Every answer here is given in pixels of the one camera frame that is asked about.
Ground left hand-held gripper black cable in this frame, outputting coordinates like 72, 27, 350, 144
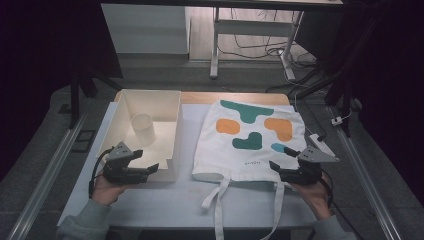
88, 146, 114, 199

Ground white plastic bin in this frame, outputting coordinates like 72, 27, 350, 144
96, 88, 183, 183

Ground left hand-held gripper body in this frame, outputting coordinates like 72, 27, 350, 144
102, 141, 150, 186

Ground white cup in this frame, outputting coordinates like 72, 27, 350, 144
130, 113, 157, 146

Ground white desk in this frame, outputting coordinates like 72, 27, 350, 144
100, 0, 344, 81

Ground black metal stand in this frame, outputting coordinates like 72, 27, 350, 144
68, 66, 123, 129
293, 19, 364, 138

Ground black floor cable bundle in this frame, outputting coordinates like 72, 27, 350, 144
218, 8, 331, 101

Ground person's right hand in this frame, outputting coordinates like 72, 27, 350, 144
293, 176, 333, 221

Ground right hand-held gripper black cable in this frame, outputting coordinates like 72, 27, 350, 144
319, 169, 364, 240

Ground hand-held gripper black cable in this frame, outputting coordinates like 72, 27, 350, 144
88, 146, 114, 199
319, 169, 364, 240

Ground white cabinet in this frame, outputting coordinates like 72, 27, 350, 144
100, 3, 191, 55

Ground person's left hand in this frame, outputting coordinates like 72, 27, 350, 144
91, 174, 129, 206

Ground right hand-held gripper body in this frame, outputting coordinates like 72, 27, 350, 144
279, 145, 340, 186

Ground white tote bag coloured shapes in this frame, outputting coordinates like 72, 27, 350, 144
192, 99, 308, 240

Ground white power strip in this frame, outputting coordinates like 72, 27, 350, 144
309, 133, 336, 158

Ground white table mat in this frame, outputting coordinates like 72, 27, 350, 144
57, 102, 334, 231

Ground black floor plate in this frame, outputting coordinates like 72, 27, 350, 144
71, 129, 98, 154

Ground aluminium floor rail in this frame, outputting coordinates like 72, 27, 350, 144
6, 113, 89, 240
328, 106, 403, 240

